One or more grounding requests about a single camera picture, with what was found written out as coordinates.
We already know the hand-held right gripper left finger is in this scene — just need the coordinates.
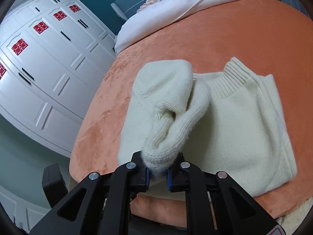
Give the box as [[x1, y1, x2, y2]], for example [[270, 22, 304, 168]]
[[29, 152, 150, 235]]

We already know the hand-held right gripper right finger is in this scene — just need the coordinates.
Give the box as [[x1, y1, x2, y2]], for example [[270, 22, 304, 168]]
[[165, 153, 282, 235]]

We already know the cream knitted cardigan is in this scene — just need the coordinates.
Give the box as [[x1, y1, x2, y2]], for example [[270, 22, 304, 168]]
[[117, 57, 298, 197]]

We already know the white low cabinet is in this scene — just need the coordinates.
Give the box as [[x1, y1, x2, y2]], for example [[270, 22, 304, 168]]
[[0, 185, 50, 234]]

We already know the white panelled wardrobe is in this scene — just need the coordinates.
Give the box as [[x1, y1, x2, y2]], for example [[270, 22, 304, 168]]
[[0, 0, 117, 157]]

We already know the white fluffy rug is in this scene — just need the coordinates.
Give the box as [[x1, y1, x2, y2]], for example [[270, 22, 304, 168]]
[[276, 199, 313, 235]]

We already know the orange plush blanket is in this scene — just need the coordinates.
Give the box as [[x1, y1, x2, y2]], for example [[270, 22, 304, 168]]
[[70, 0, 313, 229]]

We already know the pink ruffled cloth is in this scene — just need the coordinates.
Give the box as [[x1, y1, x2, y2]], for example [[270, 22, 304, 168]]
[[136, 0, 172, 14]]

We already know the white duvet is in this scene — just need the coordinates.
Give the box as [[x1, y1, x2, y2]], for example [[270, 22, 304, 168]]
[[114, 0, 273, 55]]

